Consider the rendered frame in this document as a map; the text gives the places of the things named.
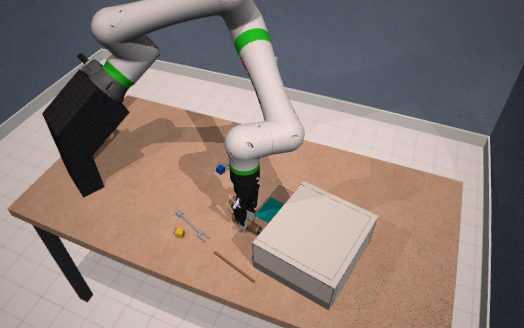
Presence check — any teal square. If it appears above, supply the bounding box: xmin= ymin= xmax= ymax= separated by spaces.
xmin=255 ymin=198 xmax=284 ymax=223

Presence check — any metal hook with brown wooden handle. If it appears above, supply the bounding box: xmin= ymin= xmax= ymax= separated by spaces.
xmin=232 ymin=214 xmax=262 ymax=235

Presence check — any small blue cube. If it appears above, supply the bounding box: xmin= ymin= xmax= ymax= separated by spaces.
xmin=216 ymin=165 xmax=225 ymax=175

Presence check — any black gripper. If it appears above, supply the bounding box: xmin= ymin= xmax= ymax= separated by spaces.
xmin=231 ymin=183 xmax=260 ymax=232

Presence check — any small yellow cube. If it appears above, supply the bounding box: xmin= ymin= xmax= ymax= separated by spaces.
xmin=175 ymin=228 xmax=185 ymax=239

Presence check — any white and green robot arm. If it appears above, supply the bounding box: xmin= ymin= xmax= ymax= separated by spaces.
xmin=77 ymin=0 xmax=305 ymax=187

